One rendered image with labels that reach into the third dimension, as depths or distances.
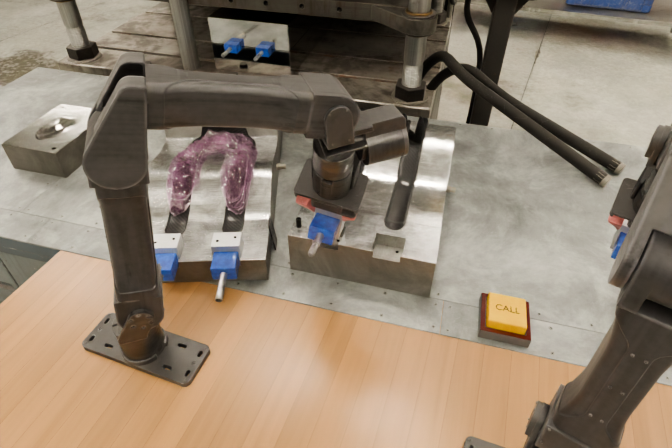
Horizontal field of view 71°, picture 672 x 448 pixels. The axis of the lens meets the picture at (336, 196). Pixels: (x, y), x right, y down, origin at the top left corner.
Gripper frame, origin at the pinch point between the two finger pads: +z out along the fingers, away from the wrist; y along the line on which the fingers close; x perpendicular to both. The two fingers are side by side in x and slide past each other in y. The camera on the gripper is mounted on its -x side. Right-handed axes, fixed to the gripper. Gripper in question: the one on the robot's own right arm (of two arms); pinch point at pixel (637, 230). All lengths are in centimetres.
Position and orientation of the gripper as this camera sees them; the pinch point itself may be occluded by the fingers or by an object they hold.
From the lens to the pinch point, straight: 91.1
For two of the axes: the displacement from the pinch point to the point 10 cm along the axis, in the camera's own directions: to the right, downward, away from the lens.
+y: -8.3, -3.6, 4.3
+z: 2.6, 4.4, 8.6
